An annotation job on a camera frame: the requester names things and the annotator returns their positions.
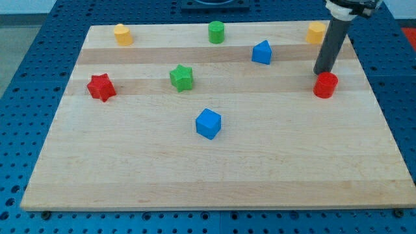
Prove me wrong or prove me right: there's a red cylinder block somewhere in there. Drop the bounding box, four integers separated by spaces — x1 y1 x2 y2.
313 71 339 99

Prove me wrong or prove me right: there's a white black robot arm flange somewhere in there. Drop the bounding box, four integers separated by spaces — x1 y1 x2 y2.
325 0 383 21

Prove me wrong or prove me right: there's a blue cube block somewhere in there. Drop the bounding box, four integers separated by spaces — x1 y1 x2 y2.
196 109 222 140

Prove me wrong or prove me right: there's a wooden board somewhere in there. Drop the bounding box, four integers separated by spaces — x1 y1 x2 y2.
20 21 415 211

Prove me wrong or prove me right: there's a green star block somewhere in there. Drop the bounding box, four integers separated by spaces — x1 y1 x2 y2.
169 64 194 92

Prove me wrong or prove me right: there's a blue triangular prism block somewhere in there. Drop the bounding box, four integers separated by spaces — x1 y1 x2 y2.
252 40 272 65

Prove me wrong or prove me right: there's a green cylinder block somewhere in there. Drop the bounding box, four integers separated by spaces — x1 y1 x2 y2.
208 21 225 44

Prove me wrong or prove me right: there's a red star block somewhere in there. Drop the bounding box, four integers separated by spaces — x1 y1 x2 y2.
87 73 116 102

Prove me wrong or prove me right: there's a yellow hexagon block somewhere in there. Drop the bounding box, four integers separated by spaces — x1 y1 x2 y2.
305 21 326 44

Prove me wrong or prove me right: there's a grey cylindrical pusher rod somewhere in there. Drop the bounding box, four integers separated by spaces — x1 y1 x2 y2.
313 17 351 75

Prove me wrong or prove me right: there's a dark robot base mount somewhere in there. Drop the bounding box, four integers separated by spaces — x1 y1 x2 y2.
179 0 250 10

